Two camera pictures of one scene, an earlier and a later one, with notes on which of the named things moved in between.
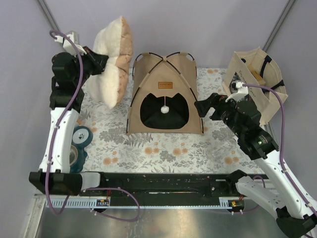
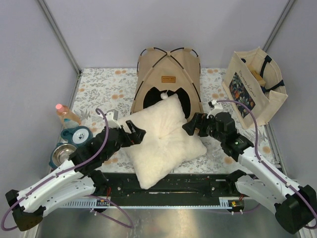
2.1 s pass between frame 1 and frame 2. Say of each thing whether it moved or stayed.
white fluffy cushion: moved
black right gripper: moved
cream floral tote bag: stayed
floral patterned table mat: stayed
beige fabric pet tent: moved
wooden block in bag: stayed
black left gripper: moved
